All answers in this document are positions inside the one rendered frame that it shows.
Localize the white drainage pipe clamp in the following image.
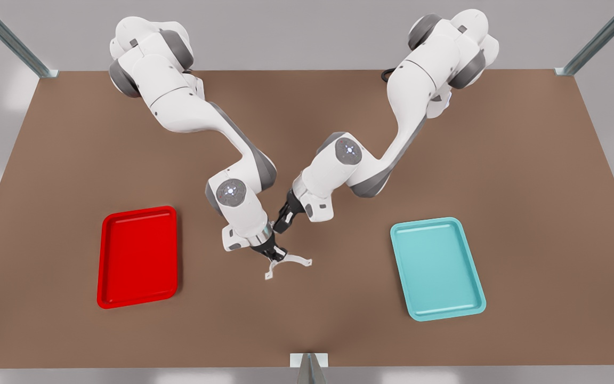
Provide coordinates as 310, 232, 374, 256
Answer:
264, 254, 313, 282

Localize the red rectangular tray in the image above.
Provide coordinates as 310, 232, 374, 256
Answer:
96, 205, 179, 310

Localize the teal rectangular tray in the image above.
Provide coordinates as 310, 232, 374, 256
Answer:
390, 217, 487, 323

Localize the silver frame post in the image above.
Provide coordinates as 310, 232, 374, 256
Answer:
289, 352, 329, 384
554, 0, 614, 77
0, 0, 59, 78

